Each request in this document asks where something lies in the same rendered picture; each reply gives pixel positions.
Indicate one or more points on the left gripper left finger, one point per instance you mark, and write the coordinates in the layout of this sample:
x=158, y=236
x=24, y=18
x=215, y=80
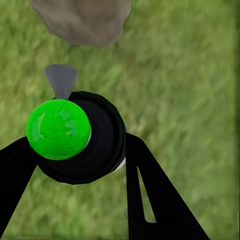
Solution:
x=17, y=165

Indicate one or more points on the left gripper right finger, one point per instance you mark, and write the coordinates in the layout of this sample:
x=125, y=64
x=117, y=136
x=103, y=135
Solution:
x=174, y=220

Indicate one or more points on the tree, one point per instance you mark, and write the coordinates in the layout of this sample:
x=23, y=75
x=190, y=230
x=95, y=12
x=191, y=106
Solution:
x=97, y=23

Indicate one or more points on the pesticide atomizer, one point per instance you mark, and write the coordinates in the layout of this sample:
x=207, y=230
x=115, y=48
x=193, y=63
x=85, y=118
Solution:
x=77, y=137

